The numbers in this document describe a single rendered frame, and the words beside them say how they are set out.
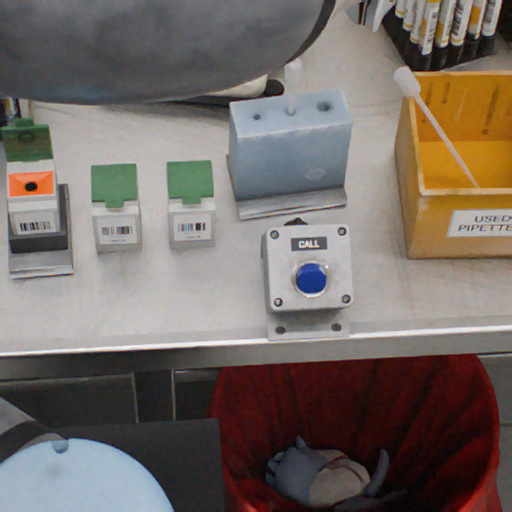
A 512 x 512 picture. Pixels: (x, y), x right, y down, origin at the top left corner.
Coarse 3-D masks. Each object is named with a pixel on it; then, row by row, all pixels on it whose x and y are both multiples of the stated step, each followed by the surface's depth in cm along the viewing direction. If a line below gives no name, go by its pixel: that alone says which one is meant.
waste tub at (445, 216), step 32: (448, 96) 120; (480, 96) 120; (416, 128) 115; (448, 128) 124; (480, 128) 124; (416, 160) 113; (448, 160) 124; (480, 160) 125; (416, 192) 113; (448, 192) 111; (480, 192) 111; (416, 224) 115; (448, 224) 115; (480, 224) 115; (416, 256) 119; (448, 256) 119; (480, 256) 119
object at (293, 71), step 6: (294, 60) 110; (300, 60) 110; (288, 66) 110; (294, 66) 110; (300, 66) 110; (288, 72) 110; (294, 72) 110; (300, 72) 110; (288, 78) 111; (294, 78) 111; (300, 78) 111; (288, 84) 111; (294, 84) 111
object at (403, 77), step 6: (396, 72) 115; (402, 72) 115; (408, 72) 115; (396, 78) 115; (402, 78) 115; (408, 78) 115; (414, 78) 116; (402, 84) 115; (408, 84) 115; (414, 84) 115; (402, 90) 116; (408, 90) 116; (414, 90) 116; (420, 90) 116; (408, 96) 116
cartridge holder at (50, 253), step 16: (64, 192) 119; (64, 208) 117; (64, 224) 116; (16, 240) 115; (32, 240) 115; (48, 240) 116; (64, 240) 116; (16, 256) 117; (32, 256) 117; (48, 256) 117; (64, 256) 117; (16, 272) 116; (32, 272) 116; (48, 272) 117; (64, 272) 117
